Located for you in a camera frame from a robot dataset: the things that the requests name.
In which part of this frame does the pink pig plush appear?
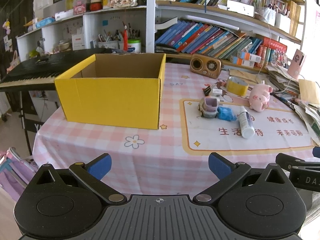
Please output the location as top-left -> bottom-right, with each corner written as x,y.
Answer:
249,83 -> 273,112

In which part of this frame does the white spray bottle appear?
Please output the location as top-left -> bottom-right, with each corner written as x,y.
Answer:
238,106 -> 255,139

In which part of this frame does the black electronic keyboard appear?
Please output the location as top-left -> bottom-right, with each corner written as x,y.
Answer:
1,48 -> 112,92

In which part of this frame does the blue wrapper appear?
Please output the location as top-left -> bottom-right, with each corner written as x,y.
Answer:
216,106 -> 237,121

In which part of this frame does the white power adapter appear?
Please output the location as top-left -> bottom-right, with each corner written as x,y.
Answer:
209,88 -> 223,97

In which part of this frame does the yellow tape roll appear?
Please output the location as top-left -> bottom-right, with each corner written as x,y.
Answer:
226,76 -> 249,97

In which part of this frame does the row of leaning books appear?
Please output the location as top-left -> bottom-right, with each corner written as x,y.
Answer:
155,20 -> 288,68

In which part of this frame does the brown retro radio speaker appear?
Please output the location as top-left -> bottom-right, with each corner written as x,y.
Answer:
190,54 -> 222,79

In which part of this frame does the brown envelope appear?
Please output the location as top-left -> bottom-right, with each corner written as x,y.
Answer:
298,79 -> 320,105

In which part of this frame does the stack of papers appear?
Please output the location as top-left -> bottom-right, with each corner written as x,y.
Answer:
265,64 -> 319,146

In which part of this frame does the black binder clip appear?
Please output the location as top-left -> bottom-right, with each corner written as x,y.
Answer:
202,86 -> 212,96

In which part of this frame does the grey purple toy car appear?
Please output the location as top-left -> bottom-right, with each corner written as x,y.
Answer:
198,97 -> 220,119

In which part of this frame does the white bookshelf unit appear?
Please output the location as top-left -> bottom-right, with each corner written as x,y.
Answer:
16,0 -> 305,61

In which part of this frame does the yellow cardboard box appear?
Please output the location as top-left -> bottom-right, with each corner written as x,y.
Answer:
54,53 -> 166,129

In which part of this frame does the red bottle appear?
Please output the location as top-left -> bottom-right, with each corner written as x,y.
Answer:
123,27 -> 128,51

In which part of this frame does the pink checkered tablecloth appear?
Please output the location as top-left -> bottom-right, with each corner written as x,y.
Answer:
33,63 -> 315,195

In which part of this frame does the white green lidded jar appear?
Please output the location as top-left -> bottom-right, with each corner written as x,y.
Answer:
127,39 -> 142,53

